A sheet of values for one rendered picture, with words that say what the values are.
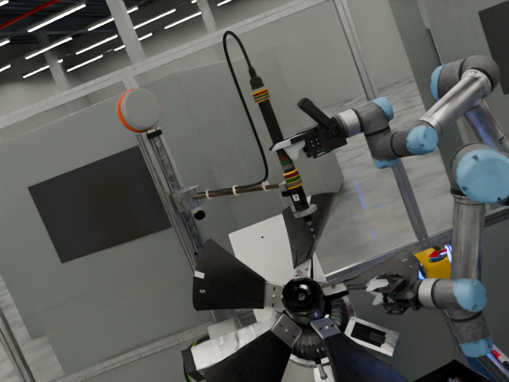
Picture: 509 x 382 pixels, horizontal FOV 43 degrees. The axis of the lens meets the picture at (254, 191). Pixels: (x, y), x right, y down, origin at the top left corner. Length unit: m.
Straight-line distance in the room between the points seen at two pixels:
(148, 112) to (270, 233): 0.62
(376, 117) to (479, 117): 0.44
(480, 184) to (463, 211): 0.19
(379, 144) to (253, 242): 0.64
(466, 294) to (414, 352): 1.25
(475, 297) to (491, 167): 0.31
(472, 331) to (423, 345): 1.18
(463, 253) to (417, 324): 1.10
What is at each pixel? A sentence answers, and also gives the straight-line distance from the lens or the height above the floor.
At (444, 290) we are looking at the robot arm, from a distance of 1.62.
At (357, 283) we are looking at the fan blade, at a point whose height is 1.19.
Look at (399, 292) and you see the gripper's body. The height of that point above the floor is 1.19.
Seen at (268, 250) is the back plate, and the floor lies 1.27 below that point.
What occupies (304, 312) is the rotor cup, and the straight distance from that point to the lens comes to 1.82.
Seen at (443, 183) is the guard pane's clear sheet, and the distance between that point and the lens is 2.66.
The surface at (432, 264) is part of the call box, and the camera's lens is 2.18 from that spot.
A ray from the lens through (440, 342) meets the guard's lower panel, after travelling 2.82.
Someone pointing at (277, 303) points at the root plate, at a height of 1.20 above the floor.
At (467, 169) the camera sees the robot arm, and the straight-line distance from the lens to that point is 1.49.
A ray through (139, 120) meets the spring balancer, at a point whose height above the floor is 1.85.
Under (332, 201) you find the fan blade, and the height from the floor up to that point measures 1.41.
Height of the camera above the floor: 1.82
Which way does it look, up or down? 9 degrees down
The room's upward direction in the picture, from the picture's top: 21 degrees counter-clockwise
